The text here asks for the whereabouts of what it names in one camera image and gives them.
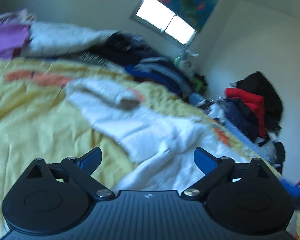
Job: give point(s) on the purple cloth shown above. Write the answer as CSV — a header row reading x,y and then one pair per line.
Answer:
x,y
5,38

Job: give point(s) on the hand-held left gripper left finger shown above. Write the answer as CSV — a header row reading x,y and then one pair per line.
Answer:
x,y
92,158

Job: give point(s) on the navy jacket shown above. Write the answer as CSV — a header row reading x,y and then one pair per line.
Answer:
x,y
242,118

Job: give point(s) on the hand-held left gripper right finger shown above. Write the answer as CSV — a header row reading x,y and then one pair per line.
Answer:
x,y
204,160

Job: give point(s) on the pile of dark clothes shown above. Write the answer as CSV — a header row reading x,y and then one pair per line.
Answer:
x,y
152,67

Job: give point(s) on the white garment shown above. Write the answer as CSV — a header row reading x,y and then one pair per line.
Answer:
x,y
150,127

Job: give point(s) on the green cloth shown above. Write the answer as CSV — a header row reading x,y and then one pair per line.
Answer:
x,y
199,81

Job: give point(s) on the red jacket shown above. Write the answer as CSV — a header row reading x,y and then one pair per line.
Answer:
x,y
252,102

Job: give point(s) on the red and black clothes heap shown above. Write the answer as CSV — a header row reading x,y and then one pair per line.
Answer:
x,y
247,136

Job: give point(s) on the yellow printed blanket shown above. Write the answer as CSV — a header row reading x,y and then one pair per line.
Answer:
x,y
32,110

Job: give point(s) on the white quilt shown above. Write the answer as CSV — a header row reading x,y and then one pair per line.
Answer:
x,y
62,38

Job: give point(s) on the black jacket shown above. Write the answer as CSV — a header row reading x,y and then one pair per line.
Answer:
x,y
267,90

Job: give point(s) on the window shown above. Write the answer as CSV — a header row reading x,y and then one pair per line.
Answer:
x,y
165,18

